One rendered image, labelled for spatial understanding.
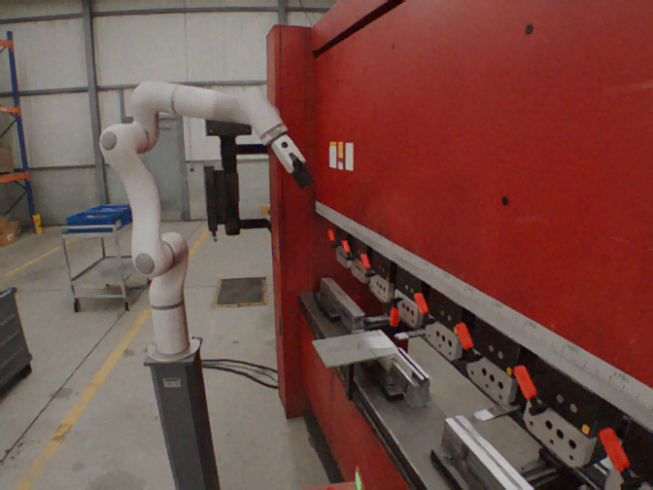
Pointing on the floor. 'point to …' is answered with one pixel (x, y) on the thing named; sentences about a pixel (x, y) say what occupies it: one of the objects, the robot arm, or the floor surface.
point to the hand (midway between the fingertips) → (306, 183)
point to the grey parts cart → (99, 270)
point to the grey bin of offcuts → (12, 340)
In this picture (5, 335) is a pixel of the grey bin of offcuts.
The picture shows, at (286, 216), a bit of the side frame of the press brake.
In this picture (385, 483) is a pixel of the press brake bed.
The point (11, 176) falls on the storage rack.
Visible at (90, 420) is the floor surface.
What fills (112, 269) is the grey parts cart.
